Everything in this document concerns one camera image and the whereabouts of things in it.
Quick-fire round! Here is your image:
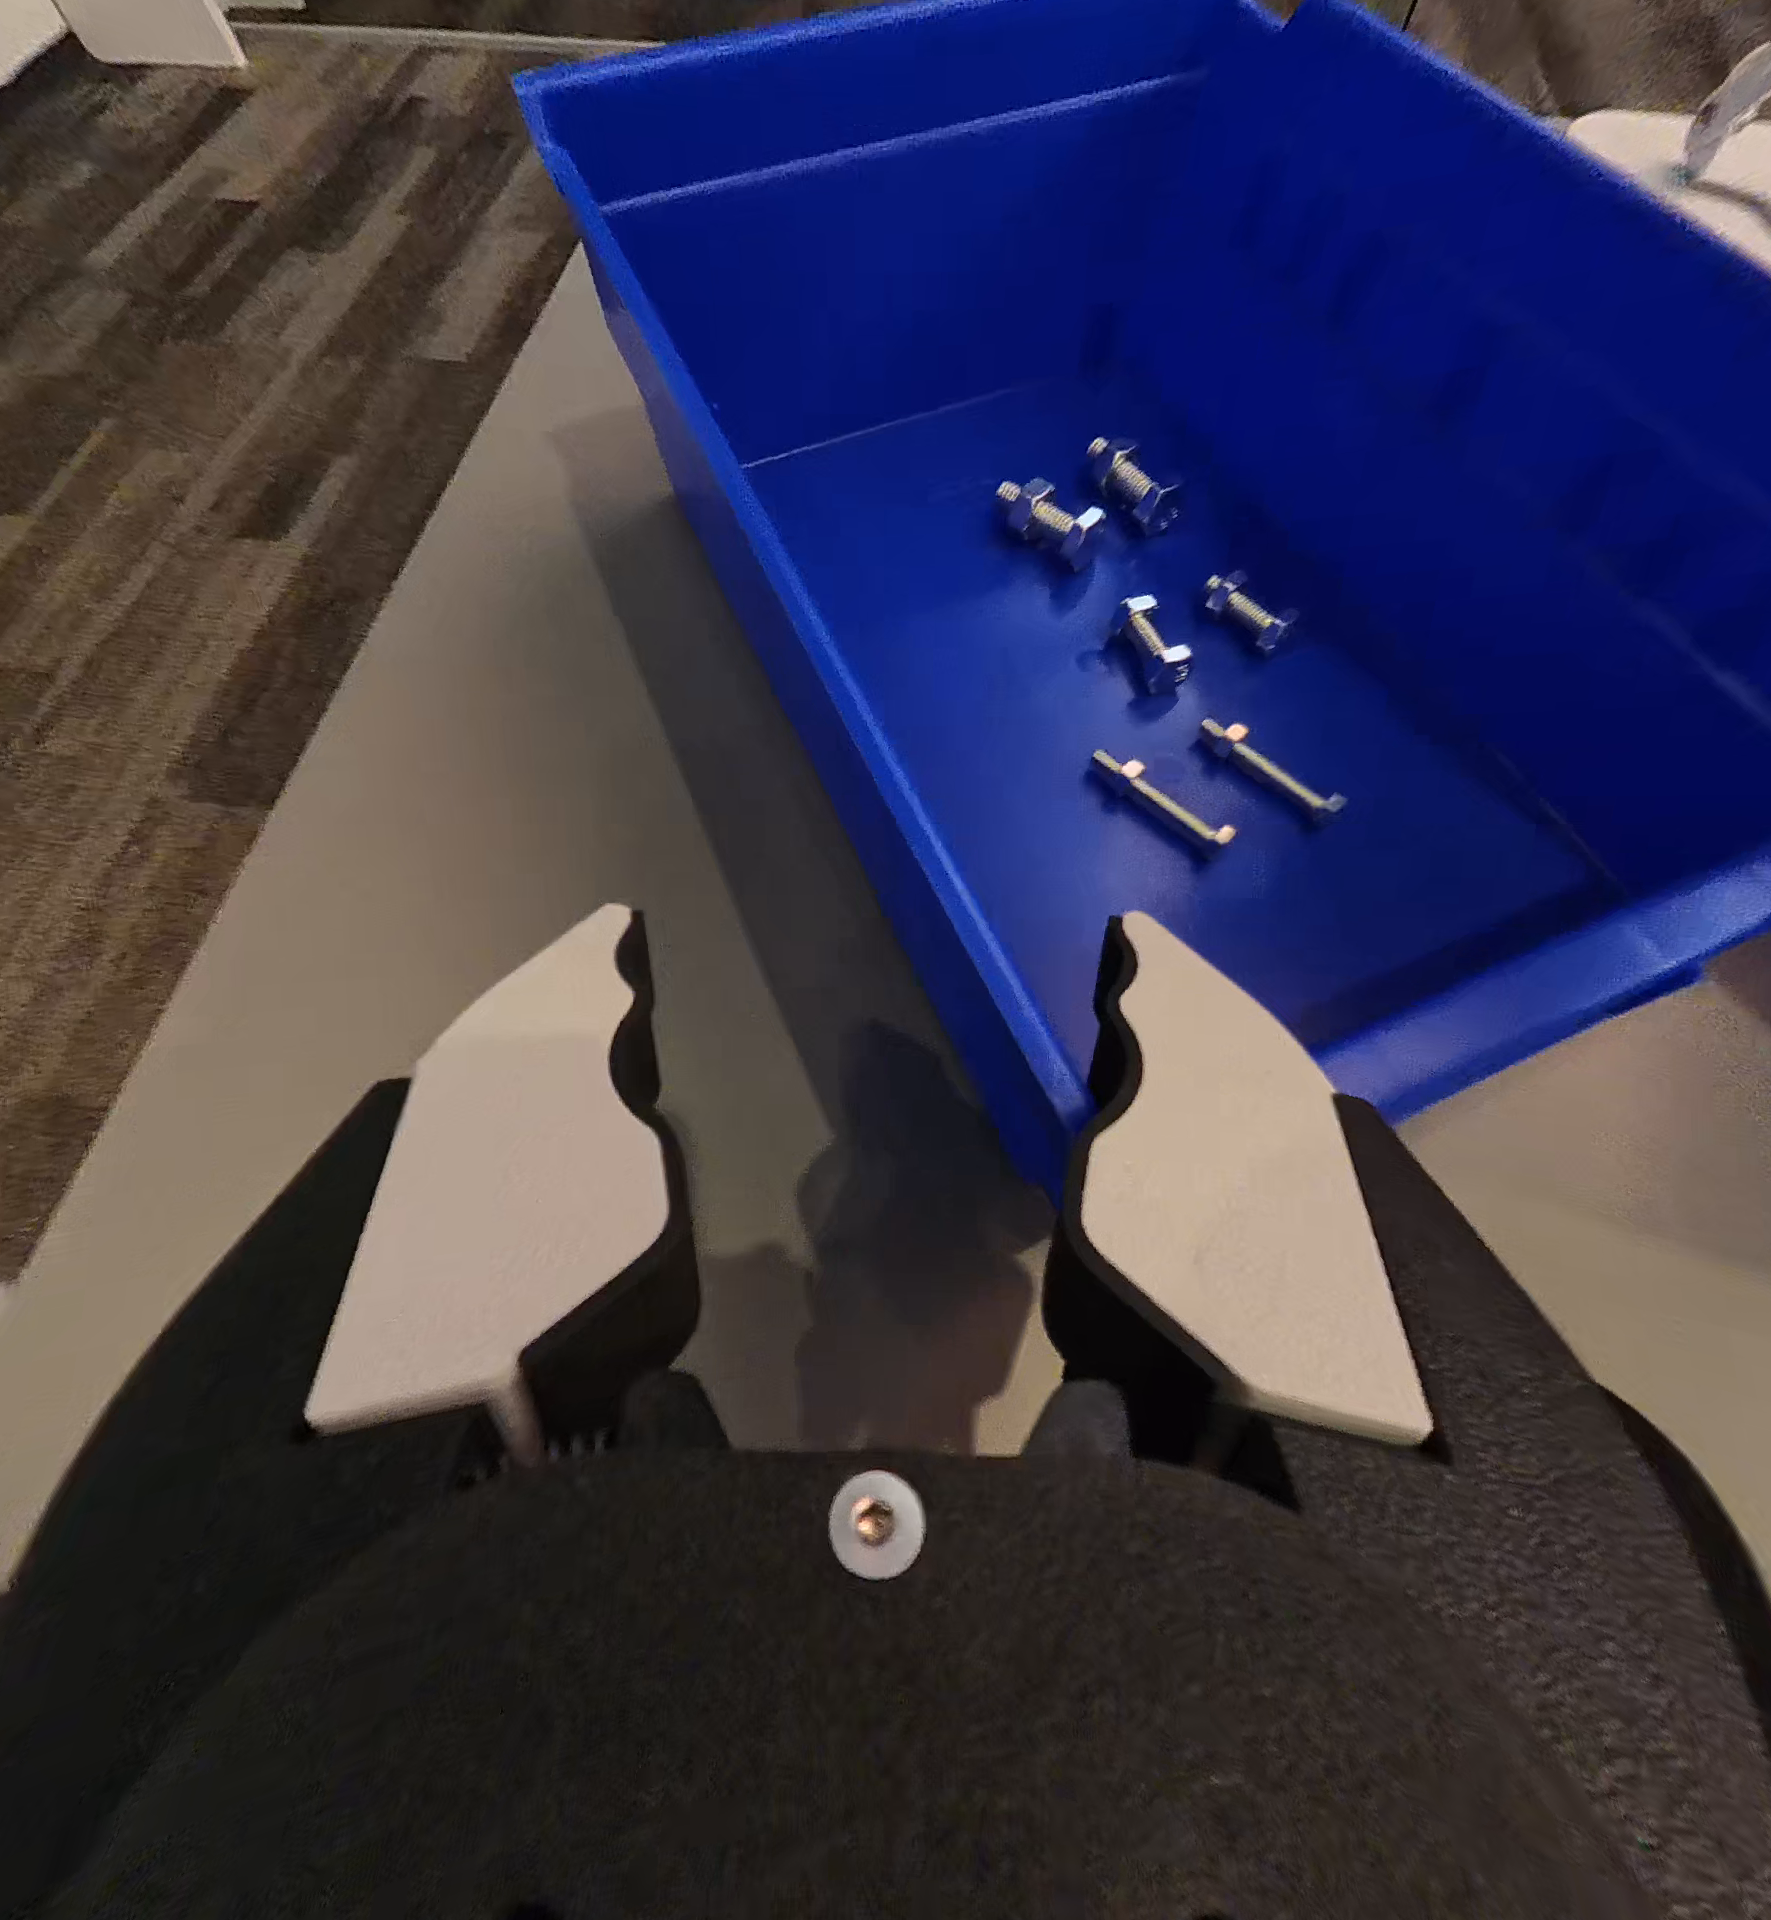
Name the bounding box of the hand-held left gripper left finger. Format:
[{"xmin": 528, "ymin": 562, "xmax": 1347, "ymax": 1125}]
[{"xmin": 300, "ymin": 901, "xmax": 704, "ymax": 1470}]

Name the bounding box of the medium bolt with nut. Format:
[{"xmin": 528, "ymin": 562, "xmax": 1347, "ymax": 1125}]
[
  {"xmin": 1109, "ymin": 595, "xmax": 1195, "ymax": 696},
  {"xmin": 1204, "ymin": 570, "xmax": 1300, "ymax": 657}
]

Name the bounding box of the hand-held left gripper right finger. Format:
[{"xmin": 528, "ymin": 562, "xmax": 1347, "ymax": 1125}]
[{"xmin": 1039, "ymin": 910, "xmax": 1434, "ymax": 1466}]

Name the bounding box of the instruction sheet on wooden stand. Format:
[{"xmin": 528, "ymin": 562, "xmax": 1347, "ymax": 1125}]
[{"xmin": 1567, "ymin": 0, "xmax": 1771, "ymax": 325}]

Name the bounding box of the blue plastic bin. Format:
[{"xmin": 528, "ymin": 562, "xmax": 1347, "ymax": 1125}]
[{"xmin": 511, "ymin": 0, "xmax": 1771, "ymax": 1202}]

